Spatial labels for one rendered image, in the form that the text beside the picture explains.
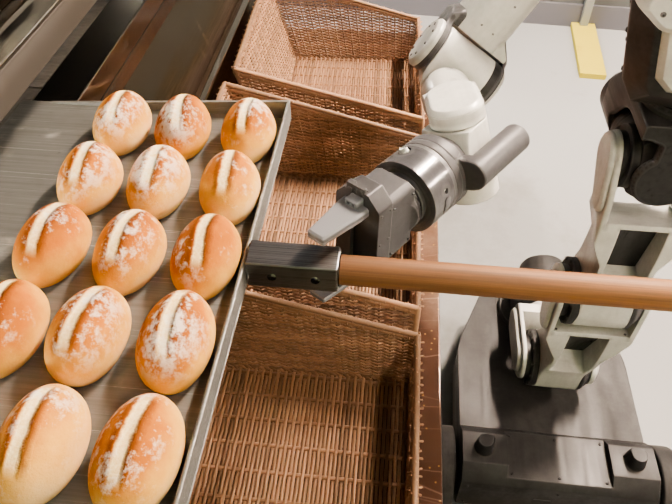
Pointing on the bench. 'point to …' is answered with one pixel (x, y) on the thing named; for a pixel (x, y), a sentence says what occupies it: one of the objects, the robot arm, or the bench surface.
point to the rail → (20, 22)
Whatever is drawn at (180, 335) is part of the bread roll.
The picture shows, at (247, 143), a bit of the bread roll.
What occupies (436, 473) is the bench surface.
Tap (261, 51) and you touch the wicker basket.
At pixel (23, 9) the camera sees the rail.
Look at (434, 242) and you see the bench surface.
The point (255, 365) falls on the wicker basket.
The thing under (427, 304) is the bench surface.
